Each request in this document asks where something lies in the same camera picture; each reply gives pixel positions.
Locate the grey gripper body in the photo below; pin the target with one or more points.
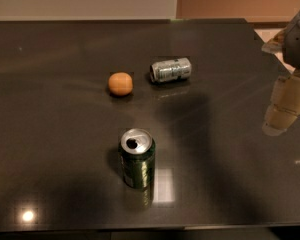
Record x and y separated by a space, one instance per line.
298 42

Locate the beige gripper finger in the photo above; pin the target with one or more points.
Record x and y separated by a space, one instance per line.
284 109
275 44

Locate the silver 7up can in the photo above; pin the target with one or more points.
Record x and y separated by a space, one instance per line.
170 70

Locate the green upright soda can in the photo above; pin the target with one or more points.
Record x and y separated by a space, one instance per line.
137 153

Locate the orange round fruit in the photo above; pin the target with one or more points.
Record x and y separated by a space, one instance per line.
120 84

